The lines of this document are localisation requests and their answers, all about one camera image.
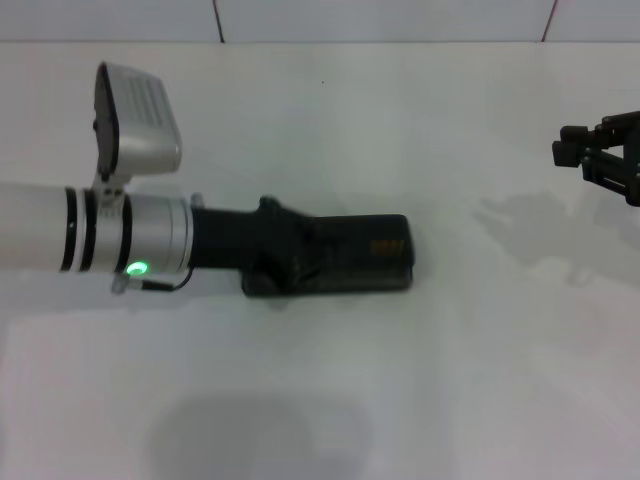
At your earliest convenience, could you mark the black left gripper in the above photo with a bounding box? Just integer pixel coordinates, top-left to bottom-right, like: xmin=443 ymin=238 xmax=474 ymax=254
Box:
xmin=192 ymin=195 xmax=312 ymax=290

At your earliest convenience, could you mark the black glasses case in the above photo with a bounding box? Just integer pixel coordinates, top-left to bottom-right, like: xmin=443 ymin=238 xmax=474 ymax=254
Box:
xmin=242 ymin=213 xmax=415 ymax=300

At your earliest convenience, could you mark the dark left gripper cable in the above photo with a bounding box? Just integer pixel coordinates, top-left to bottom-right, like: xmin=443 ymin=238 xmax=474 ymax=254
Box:
xmin=110 ymin=267 xmax=195 ymax=296

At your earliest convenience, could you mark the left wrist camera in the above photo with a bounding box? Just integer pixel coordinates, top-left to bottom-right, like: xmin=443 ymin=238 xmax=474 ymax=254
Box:
xmin=92 ymin=60 xmax=184 ymax=201

